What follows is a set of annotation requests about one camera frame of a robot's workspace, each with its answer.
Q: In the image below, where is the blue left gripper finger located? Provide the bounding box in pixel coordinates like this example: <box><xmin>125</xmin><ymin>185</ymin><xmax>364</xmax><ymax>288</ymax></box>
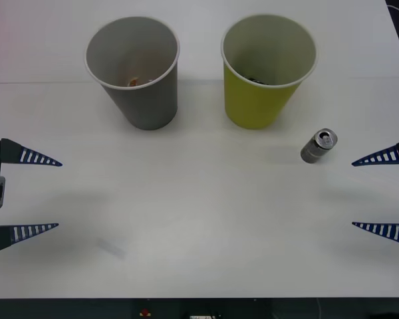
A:
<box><xmin>0</xmin><ymin>138</ymin><xmax>63</xmax><ymax>167</ymax></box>
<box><xmin>0</xmin><ymin>223</ymin><xmax>60</xmax><ymax>254</ymax></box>

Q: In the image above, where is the silver drink can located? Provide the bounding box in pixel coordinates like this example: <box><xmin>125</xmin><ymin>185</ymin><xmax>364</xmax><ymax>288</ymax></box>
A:
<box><xmin>300</xmin><ymin>128</ymin><xmax>338</xmax><ymax>164</ymax></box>

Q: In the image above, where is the grey plastic waste bin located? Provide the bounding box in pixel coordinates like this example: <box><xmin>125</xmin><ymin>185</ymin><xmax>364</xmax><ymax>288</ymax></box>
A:
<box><xmin>84</xmin><ymin>15</ymin><xmax>181</xmax><ymax>131</ymax></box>

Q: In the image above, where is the yellow-green plastic waste bin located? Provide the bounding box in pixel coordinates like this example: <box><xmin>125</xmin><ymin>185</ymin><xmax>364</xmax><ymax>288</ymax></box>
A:
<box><xmin>220</xmin><ymin>13</ymin><xmax>319</xmax><ymax>130</ymax></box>

